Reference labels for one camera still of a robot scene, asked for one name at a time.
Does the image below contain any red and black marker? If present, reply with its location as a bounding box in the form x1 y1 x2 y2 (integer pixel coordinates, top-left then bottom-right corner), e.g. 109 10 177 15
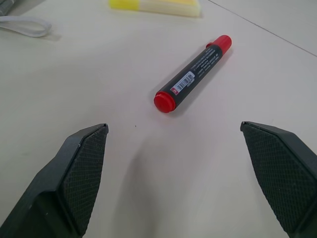
153 34 233 114

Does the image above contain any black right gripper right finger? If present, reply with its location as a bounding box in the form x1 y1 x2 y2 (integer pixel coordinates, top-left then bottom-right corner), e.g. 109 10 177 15
240 120 317 238

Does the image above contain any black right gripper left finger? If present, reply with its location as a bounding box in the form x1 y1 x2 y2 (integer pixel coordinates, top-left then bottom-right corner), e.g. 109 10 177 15
0 123 109 238

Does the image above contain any yellow highlighter pen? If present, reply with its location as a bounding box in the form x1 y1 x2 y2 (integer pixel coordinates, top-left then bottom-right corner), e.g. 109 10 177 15
108 0 203 18

